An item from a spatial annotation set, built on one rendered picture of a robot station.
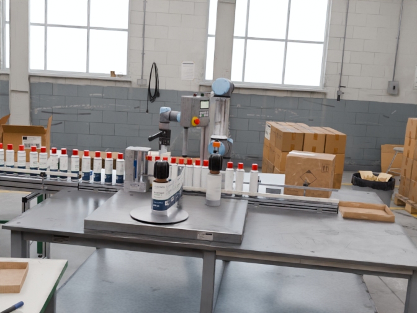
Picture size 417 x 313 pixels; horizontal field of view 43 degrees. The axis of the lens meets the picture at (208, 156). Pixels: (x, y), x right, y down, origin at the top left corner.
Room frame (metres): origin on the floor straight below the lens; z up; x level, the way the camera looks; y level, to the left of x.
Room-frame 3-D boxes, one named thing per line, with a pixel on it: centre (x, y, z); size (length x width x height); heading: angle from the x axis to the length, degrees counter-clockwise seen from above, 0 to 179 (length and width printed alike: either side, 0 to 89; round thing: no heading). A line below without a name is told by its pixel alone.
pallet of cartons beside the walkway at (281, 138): (7.18, -1.25, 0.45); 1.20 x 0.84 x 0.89; 6
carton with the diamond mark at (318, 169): (3.57, -0.70, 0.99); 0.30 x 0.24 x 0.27; 72
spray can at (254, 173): (3.28, -0.29, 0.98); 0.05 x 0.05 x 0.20
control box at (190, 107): (3.41, 0.10, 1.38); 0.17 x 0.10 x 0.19; 139
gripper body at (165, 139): (3.81, 0.32, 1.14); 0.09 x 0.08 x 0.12; 94
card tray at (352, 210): (3.21, -0.99, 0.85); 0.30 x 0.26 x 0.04; 84
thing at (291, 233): (3.20, -0.11, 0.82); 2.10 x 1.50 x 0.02; 84
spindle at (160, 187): (2.74, 0.24, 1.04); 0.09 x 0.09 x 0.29
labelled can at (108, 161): (3.38, 0.64, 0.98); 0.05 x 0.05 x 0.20
